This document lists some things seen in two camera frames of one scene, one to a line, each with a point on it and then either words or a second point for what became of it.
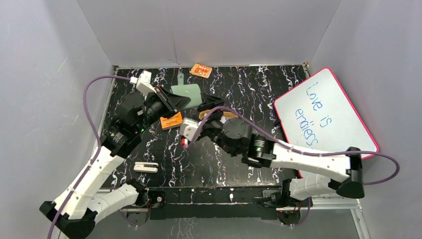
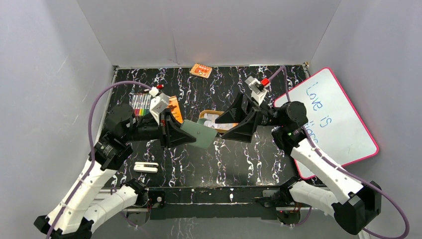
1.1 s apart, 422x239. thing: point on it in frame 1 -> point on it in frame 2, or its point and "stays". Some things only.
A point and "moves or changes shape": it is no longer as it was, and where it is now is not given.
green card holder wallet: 192,91 moves or changes shape
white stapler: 148,167 stays
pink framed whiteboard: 317,117 stays
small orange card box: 201,70 stays
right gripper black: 210,101 -> 243,132
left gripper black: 167,100 -> 164,131
